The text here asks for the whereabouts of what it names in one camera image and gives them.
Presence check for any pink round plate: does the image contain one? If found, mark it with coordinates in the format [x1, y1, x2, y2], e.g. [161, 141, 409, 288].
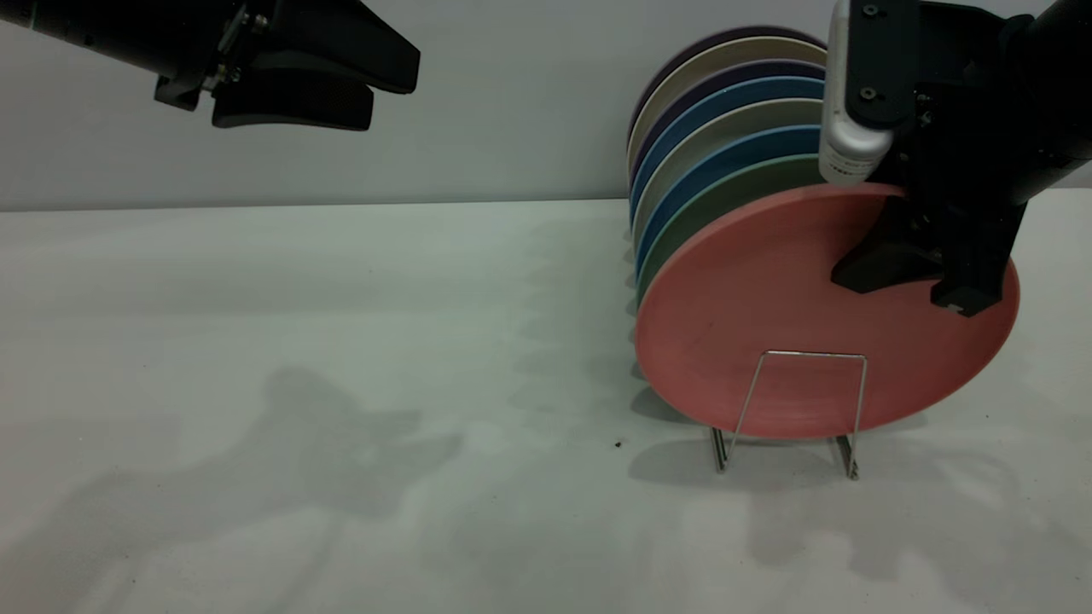
[634, 182, 1021, 442]

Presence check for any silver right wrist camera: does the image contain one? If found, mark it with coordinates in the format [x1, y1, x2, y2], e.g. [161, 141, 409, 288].
[818, 0, 920, 188]

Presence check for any dark purple round plate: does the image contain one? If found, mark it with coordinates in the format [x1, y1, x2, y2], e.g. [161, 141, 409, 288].
[629, 59, 828, 187]

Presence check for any green round plate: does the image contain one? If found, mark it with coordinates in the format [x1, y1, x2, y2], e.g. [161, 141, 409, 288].
[636, 153, 825, 304]

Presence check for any beige round plate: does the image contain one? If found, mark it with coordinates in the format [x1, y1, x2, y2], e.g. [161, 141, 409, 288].
[627, 36, 829, 177]
[632, 97, 825, 250]

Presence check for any dark blue round plate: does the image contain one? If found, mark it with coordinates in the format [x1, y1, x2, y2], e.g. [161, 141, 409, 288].
[635, 125, 823, 275]

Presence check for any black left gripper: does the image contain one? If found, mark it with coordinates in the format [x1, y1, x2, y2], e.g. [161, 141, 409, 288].
[154, 0, 421, 132]

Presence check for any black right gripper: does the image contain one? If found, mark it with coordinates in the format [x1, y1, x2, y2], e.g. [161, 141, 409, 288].
[831, 7, 1035, 319]

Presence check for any medium blue round plate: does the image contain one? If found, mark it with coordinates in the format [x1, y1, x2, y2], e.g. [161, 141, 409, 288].
[630, 76, 827, 224]

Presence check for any metal wire plate rack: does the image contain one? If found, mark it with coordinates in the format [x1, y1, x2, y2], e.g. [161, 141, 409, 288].
[710, 349, 869, 480]

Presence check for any dark brown round plate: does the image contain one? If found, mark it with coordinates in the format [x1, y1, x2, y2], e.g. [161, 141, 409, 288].
[628, 25, 825, 139]

